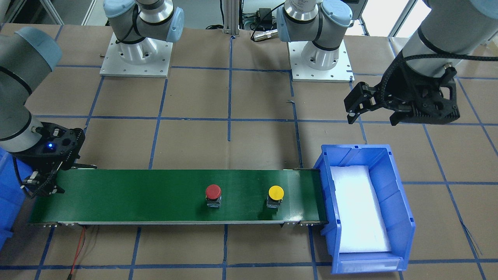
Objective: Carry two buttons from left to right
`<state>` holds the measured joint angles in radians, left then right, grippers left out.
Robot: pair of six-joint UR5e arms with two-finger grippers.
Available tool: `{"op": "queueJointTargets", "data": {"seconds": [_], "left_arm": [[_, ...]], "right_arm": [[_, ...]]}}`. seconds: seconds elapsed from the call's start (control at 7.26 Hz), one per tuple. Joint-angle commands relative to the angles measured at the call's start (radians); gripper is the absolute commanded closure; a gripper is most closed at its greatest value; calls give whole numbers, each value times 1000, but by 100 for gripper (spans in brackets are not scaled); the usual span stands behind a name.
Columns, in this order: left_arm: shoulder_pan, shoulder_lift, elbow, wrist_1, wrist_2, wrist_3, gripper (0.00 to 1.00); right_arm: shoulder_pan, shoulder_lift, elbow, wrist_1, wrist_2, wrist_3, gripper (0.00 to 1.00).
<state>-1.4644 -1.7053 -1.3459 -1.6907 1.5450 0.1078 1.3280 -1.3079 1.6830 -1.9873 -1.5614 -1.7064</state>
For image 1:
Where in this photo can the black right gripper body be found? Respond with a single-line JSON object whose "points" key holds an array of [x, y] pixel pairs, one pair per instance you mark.
{"points": [[24, 160]]}

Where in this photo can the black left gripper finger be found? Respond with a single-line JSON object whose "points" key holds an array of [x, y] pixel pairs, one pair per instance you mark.
{"points": [[362, 98], [353, 115]]}

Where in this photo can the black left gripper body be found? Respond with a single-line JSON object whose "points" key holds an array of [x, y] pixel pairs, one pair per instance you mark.
{"points": [[397, 86]]}

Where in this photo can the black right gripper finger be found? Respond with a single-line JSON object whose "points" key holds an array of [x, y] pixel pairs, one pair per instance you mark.
{"points": [[41, 184]]}

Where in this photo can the yellow push button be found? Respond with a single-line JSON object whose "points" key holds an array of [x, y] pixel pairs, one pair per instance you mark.
{"points": [[275, 196]]}

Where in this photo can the red push button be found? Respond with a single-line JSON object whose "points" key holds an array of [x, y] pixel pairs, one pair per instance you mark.
{"points": [[213, 196]]}

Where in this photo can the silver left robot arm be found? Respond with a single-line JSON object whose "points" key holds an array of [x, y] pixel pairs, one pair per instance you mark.
{"points": [[448, 35]]}

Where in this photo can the blue bin far side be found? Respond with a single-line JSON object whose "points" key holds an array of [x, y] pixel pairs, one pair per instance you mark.
{"points": [[11, 196]]}

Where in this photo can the white foam pad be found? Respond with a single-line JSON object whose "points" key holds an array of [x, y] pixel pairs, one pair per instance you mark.
{"points": [[363, 228]]}

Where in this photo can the blue bin with foam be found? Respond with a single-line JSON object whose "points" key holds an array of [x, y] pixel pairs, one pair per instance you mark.
{"points": [[394, 206]]}

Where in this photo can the green conveyor belt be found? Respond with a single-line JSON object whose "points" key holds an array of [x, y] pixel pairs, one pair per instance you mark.
{"points": [[160, 197]]}

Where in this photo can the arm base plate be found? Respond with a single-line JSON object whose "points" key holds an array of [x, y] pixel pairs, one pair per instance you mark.
{"points": [[310, 64], [149, 58]]}

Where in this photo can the aluminium frame post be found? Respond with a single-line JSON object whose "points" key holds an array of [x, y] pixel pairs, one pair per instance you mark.
{"points": [[231, 14]]}

